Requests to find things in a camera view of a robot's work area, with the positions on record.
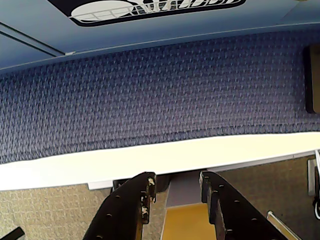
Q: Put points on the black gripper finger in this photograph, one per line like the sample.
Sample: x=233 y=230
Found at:
x=125 y=200
x=235 y=212

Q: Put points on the white counter edge board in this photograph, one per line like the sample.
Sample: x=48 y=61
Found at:
x=75 y=170

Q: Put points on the silver metal rod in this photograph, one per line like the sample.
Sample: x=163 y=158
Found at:
x=282 y=225

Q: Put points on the yellow flat board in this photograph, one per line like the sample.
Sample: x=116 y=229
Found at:
x=185 y=222

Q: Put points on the grey small box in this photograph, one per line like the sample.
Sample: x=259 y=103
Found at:
x=312 y=177

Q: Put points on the blue woven fabric panel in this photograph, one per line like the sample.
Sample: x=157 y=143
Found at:
x=150 y=95

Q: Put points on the black block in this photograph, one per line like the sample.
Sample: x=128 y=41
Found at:
x=11 y=233

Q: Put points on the dark framed tan panel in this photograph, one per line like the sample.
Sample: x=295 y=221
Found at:
x=312 y=80

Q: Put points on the black and white logo sign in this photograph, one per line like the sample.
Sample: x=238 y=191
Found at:
x=160 y=10

